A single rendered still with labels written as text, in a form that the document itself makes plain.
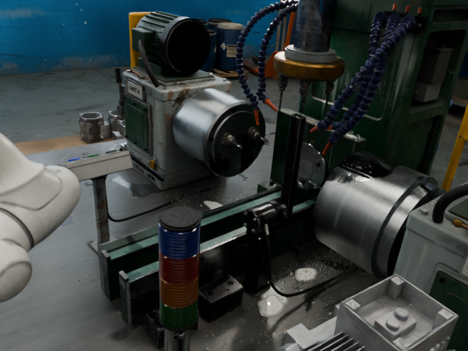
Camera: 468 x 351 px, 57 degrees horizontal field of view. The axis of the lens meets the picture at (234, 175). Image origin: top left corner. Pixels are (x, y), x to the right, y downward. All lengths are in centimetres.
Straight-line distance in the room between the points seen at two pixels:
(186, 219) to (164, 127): 87
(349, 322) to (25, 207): 57
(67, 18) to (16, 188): 580
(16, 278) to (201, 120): 73
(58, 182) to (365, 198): 61
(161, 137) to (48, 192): 68
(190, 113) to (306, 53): 44
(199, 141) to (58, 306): 58
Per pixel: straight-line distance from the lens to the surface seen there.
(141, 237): 110
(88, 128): 365
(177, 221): 61
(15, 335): 109
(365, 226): 94
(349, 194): 96
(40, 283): 120
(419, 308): 70
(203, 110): 133
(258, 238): 101
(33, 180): 85
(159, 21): 158
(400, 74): 122
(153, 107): 149
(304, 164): 130
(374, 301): 69
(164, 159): 150
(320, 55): 110
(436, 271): 86
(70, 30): 661
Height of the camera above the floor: 155
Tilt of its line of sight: 26 degrees down
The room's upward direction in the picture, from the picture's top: 4 degrees clockwise
